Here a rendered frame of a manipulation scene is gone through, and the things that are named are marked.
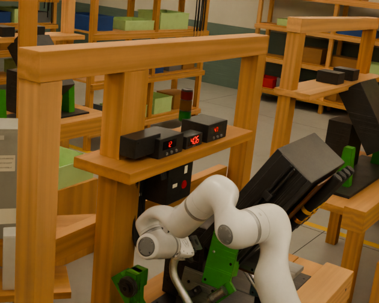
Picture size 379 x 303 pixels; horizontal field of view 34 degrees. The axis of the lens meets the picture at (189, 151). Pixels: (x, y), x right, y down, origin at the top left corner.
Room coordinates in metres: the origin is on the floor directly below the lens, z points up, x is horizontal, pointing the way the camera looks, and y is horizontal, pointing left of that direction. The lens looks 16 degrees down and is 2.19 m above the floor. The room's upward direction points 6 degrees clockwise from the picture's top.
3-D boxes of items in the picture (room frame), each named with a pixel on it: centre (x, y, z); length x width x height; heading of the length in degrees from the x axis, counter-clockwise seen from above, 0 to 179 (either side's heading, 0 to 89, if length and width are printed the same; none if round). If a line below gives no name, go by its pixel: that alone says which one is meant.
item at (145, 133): (2.08, 0.18, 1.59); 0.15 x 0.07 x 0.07; 149
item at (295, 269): (2.23, -0.29, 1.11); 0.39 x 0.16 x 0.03; 59
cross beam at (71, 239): (2.40, 0.16, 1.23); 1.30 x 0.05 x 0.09; 149
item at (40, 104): (2.37, 0.10, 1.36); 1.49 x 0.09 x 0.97; 149
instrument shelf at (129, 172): (2.35, 0.06, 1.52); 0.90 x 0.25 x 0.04; 149
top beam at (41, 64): (2.37, 0.10, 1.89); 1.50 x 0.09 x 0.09; 149
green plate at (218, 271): (2.12, -0.18, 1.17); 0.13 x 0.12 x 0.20; 149
